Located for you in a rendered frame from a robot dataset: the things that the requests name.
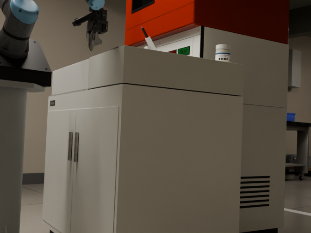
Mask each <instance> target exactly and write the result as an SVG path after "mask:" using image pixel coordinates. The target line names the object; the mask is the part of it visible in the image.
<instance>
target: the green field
mask: <svg viewBox="0 0 311 233"><path fill-rule="evenodd" d="M178 54H181V55H186V54H189V47H186V48H182V49H178Z"/></svg>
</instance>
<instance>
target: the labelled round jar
mask: <svg viewBox="0 0 311 233"><path fill-rule="evenodd" d="M230 50H231V46H230V45H228V44H219V45H216V58H215V60H217V61H225V62H230Z"/></svg>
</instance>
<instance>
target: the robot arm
mask: <svg viewBox="0 0 311 233"><path fill-rule="evenodd" d="M85 1H86V2H87V4H88V7H89V11H90V12H91V13H90V14H87V15H85V16H83V17H81V18H76V19H75V20H74V21H73V22H72V24H73V26H74V27H75V26H80V25H81V24H82V23H84V22H86V21H88V23H87V43H88V47H89V49H90V51H93V47H94V46H97V45H99V44H102V40H101V39H100V38H99V34H104V33H106V32H107V30H108V21H106V19H107V10H104V4H105V0H85ZM0 9H1V10H2V12H3V14H4V15H5V17H6V19H5V22H4V24H3V27H2V29H1V30H0V53H1V54H3V55H5V56H7V57H10V58H15V59H21V58H25V57H26V56H27V54H28V52H29V38H30V35H31V32H32V30H33V27H34V24H35V22H36V20H37V18H38V14H39V8H38V6H37V4H36V3H35V2H34V1H32V0H0Z"/></svg>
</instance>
